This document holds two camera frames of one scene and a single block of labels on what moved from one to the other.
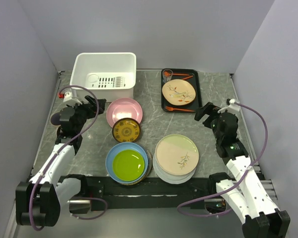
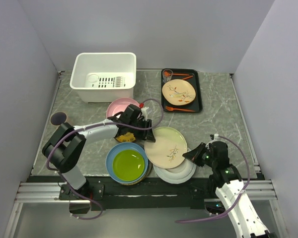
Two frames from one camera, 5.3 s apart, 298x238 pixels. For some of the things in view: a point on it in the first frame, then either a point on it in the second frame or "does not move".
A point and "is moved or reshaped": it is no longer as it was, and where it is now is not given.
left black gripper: [91, 110] → [147, 135]
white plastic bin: [111, 75] does not move
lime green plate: [128, 165] does not move
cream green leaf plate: [177, 154] is moved or reshaped
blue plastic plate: [117, 147] does not move
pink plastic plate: [123, 107] does not move
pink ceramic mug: [55, 119] does not move
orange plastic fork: [170, 108] does not move
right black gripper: [210, 108] → [194, 154]
